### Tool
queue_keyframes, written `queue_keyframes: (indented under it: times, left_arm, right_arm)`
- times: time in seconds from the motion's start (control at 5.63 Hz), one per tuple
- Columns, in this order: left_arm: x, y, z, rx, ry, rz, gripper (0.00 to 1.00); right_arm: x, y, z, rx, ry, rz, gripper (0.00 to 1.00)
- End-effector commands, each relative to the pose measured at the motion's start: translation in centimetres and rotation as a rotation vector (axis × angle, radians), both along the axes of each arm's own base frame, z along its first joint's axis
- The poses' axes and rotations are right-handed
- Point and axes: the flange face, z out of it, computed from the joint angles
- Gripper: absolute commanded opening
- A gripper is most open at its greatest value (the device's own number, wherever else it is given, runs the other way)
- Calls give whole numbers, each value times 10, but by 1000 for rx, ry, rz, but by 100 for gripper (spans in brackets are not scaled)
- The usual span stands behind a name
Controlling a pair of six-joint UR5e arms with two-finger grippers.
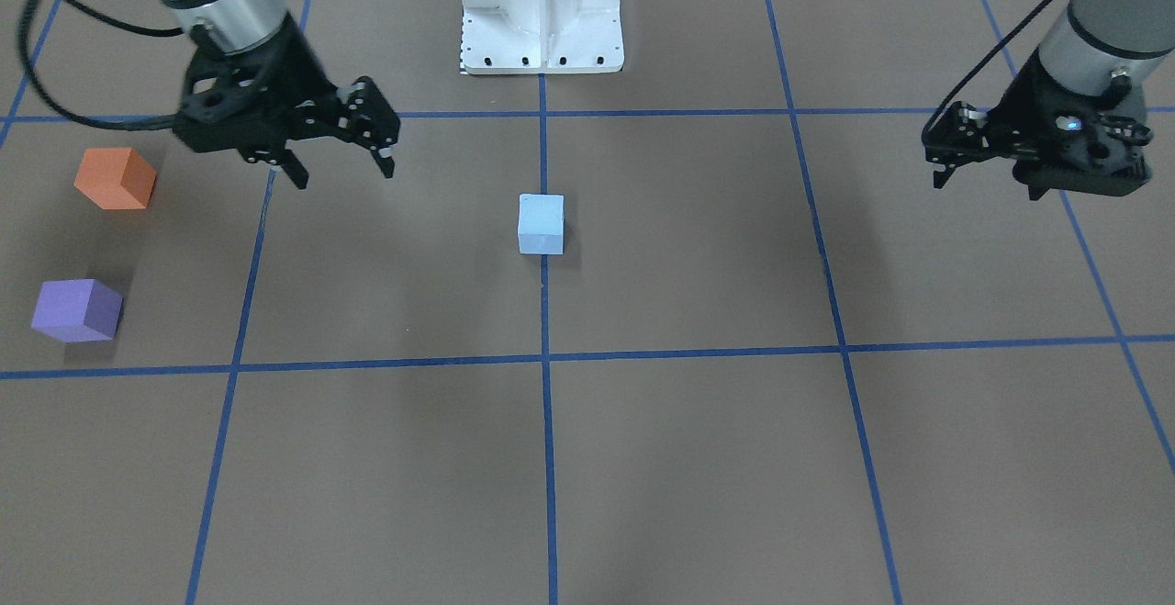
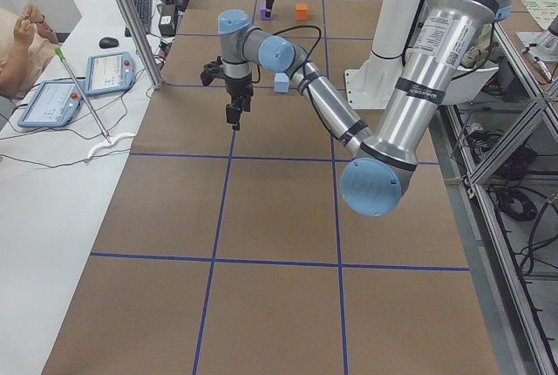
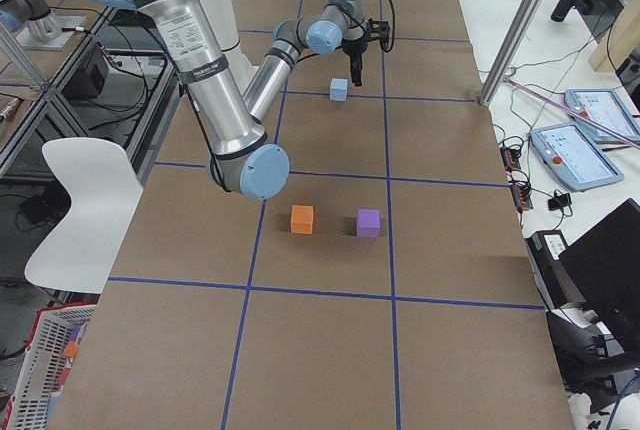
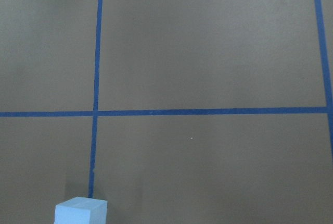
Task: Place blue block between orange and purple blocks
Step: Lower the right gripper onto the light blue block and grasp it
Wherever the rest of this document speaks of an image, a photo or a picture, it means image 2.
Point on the orange foam block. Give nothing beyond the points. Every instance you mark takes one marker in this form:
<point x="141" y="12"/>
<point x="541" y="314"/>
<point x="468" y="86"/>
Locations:
<point x="301" y="12"/>

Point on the purple foam block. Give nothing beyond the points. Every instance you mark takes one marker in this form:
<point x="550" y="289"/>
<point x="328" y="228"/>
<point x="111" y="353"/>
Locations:
<point x="262" y="14"/>

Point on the light blue foam block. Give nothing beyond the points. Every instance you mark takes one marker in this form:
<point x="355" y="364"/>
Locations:
<point x="281" y="83"/>

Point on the seated person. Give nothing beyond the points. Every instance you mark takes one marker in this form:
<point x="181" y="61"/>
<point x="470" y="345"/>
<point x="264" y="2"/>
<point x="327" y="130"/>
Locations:
<point x="28" y="45"/>

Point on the teach pendant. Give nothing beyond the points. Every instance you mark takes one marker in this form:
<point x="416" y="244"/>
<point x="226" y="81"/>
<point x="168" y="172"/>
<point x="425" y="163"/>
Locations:
<point x="54" y="104"/>
<point x="108" y="73"/>

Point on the far teach pendant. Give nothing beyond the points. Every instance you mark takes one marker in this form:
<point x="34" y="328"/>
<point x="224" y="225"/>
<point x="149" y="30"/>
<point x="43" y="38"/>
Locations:
<point x="108" y="73"/>

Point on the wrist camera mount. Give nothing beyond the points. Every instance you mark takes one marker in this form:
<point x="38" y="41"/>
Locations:
<point x="211" y="71"/>

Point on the white pedestal column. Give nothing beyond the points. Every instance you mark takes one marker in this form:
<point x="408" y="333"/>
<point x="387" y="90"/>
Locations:
<point x="370" y="86"/>

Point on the green tipped metal rod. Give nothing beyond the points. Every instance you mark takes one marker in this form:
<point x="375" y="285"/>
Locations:
<point x="81" y="93"/>

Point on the black computer mouse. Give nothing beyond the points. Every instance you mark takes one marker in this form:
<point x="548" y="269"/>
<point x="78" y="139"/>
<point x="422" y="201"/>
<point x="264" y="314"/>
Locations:
<point x="108" y="42"/>

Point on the black keyboard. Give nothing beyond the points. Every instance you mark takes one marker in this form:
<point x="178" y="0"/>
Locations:
<point x="144" y="11"/>

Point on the aluminium frame post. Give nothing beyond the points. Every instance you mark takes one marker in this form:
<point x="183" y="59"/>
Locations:
<point x="132" y="21"/>

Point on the near teach pendant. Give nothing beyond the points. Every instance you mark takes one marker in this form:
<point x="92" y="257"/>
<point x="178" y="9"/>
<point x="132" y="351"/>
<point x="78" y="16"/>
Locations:
<point x="54" y="104"/>

